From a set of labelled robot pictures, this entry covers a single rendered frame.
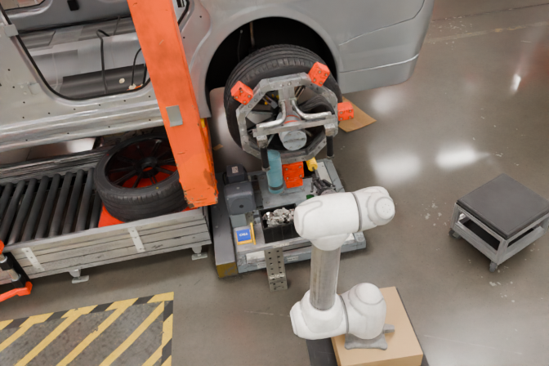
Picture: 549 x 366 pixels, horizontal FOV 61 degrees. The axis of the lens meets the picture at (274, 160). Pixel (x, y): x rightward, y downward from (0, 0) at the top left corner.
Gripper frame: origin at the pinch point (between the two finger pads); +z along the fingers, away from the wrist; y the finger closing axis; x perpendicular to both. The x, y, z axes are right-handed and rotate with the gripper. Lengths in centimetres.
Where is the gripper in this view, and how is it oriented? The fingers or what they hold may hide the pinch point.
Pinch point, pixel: (315, 179)
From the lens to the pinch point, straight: 238.0
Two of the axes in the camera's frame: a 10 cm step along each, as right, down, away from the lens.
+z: -2.2, -3.8, 9.0
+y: -9.6, 2.3, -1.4
